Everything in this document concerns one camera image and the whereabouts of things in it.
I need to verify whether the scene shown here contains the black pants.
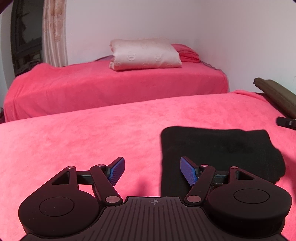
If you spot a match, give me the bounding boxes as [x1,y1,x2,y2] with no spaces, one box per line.
[161,126,285,198]

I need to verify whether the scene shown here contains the olive brown headboard cushion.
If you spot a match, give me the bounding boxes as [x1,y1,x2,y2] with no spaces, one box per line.
[254,77,295,118]

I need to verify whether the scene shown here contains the near bed pink blanket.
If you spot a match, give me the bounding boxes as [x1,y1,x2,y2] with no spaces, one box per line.
[1,90,295,240]

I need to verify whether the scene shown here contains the bed pink blanket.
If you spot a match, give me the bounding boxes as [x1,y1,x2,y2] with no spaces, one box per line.
[4,60,229,121]
[1,90,295,240]

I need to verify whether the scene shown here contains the far bed pink blanket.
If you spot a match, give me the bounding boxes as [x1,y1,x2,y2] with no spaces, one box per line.
[4,60,229,121]

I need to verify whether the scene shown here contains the folded pink blanket stack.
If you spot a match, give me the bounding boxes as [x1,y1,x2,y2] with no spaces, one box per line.
[172,44,201,63]

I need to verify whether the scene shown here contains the white embossed pillow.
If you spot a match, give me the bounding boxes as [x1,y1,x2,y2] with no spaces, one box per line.
[109,38,182,71]

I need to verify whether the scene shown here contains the beige floral curtain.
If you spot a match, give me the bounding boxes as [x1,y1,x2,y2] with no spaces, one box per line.
[42,0,68,67]

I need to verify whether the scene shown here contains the dark window frame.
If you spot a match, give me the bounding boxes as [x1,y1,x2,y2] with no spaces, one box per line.
[11,0,44,76]

